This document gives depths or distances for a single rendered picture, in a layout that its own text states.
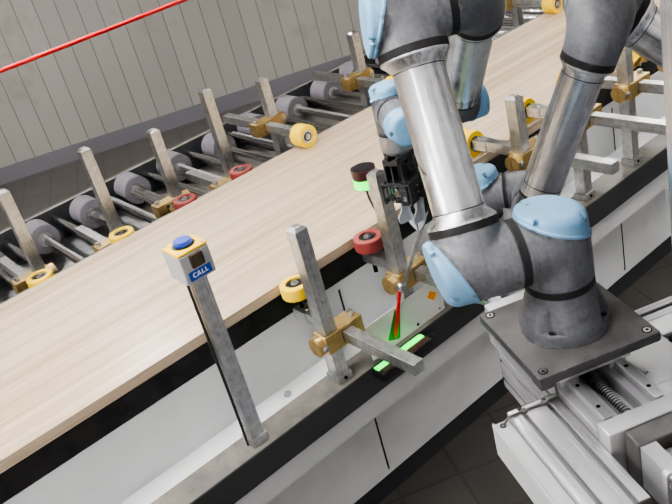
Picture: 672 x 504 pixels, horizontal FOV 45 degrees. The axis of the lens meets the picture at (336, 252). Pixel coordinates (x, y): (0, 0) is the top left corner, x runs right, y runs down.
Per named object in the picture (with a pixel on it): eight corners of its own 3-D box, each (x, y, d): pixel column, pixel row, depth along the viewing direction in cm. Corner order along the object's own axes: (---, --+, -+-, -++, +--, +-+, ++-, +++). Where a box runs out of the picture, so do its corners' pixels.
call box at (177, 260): (218, 273, 165) (206, 239, 162) (189, 290, 162) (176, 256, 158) (200, 264, 171) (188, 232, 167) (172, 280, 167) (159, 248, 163)
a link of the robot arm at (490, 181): (499, 174, 165) (457, 179, 168) (507, 221, 170) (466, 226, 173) (500, 158, 172) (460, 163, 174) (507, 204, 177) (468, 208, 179)
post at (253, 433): (269, 437, 186) (209, 271, 165) (252, 450, 184) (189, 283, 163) (258, 429, 190) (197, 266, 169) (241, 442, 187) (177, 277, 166)
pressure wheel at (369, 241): (396, 267, 219) (388, 230, 214) (375, 282, 215) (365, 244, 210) (376, 260, 225) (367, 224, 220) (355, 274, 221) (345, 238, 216)
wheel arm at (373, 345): (426, 371, 178) (423, 356, 176) (416, 380, 177) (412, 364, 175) (306, 313, 211) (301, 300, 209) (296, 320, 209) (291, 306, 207)
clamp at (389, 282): (434, 271, 208) (431, 254, 206) (397, 297, 202) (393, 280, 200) (419, 266, 213) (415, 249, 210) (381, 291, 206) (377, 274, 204)
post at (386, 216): (424, 334, 213) (386, 168, 190) (414, 341, 211) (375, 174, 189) (414, 330, 215) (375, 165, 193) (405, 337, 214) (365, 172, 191)
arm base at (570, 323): (629, 328, 136) (624, 278, 132) (547, 360, 134) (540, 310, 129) (579, 288, 149) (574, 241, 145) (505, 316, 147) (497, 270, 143)
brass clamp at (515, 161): (552, 154, 227) (550, 138, 225) (521, 175, 221) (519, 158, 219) (534, 151, 232) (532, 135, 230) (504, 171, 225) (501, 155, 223)
